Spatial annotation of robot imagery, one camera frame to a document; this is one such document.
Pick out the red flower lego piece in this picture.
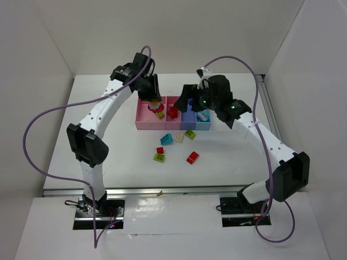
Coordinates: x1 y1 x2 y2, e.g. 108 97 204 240
147 101 164 113

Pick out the beige lego brick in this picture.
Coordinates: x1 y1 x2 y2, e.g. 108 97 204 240
175 133 184 143

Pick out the teal lego brick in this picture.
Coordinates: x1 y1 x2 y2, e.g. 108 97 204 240
160 133 173 146

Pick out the red curved lego brick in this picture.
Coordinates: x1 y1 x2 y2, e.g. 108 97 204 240
187 151 200 164

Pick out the small red lego brick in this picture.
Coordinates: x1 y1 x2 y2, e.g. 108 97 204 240
156 147 164 154

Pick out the small green lego brick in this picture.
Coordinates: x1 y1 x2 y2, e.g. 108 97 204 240
153 153 165 163

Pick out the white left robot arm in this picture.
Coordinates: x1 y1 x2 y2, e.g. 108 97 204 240
67 53 161 210

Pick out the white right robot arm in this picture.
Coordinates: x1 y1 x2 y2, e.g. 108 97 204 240
174 75 310 207

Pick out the teal oval lego piece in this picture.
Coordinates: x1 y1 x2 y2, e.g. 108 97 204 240
196 112 209 122

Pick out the dark blue container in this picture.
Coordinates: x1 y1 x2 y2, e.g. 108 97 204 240
180 99 196 130

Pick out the light blue container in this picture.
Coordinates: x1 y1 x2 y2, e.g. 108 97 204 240
195 109 211 131

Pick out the large pink container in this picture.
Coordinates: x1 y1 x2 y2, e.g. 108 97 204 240
135 96 167 130

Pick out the small pink container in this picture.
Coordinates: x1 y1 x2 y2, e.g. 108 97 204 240
165 96 181 130

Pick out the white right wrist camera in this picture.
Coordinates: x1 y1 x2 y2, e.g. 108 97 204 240
196 67 213 89

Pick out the aluminium side rail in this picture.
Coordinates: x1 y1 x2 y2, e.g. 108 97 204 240
256 74 281 140

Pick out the aluminium front rail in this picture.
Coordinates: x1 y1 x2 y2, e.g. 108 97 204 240
42 185 243 197

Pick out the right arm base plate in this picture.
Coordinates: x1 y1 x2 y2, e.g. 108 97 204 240
216 197 271 228

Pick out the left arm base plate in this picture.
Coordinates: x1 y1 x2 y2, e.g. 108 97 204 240
65 199 125 230

